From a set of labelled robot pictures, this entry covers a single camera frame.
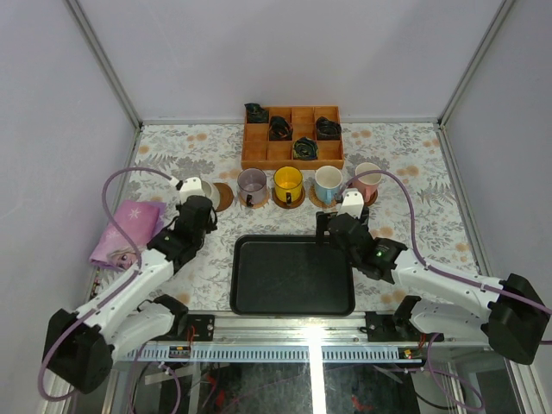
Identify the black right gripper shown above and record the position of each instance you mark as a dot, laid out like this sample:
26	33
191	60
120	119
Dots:
322	220

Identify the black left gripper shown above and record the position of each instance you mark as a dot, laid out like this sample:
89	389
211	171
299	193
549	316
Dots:
197	207

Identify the white cup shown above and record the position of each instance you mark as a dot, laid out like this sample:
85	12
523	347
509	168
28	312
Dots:
211	192

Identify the dark wooden coaster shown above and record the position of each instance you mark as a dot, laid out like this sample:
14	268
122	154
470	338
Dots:
373	197
285	205
226	196

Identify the woven rattan coaster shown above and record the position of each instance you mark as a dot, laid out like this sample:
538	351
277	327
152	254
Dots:
317	202
250	201

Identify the pink cup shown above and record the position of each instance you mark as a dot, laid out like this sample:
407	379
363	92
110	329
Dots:
367	184

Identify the light blue cup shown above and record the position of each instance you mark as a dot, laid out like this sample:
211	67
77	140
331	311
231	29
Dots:
328	180

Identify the purple cup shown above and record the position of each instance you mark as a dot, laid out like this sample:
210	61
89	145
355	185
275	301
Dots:
252	180

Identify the yellow cup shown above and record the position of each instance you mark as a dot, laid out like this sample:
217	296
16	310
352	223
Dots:
288	184

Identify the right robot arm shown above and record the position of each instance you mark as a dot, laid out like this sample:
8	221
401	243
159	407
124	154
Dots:
507	313

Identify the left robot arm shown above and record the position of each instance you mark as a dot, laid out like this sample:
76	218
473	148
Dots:
82	346

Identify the pink patterned cloth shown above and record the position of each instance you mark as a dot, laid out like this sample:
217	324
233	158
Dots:
140	221

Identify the black serving tray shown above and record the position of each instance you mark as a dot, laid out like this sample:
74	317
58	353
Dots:
290	275

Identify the rolled dark cloth green floral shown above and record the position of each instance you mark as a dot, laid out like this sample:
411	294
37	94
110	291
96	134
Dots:
305	149

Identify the wooden compartment tray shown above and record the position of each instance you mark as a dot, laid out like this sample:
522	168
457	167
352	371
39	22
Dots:
259	152

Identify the rolled dark cloth right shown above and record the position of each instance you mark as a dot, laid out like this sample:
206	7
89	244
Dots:
327	130

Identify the rolled dark cloth orange pattern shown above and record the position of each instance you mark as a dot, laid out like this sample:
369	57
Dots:
279	129

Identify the rolled dark cloth back-left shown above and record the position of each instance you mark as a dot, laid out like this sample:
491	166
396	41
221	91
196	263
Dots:
256	114

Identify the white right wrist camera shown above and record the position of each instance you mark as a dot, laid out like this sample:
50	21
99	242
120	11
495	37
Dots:
352	203

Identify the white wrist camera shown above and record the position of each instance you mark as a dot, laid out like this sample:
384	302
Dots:
352	203
188	187

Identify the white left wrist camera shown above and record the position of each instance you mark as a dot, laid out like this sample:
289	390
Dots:
188	187

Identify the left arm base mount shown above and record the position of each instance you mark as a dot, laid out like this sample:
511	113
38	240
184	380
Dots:
185	326

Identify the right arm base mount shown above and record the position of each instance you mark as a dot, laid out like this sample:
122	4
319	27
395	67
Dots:
388	325

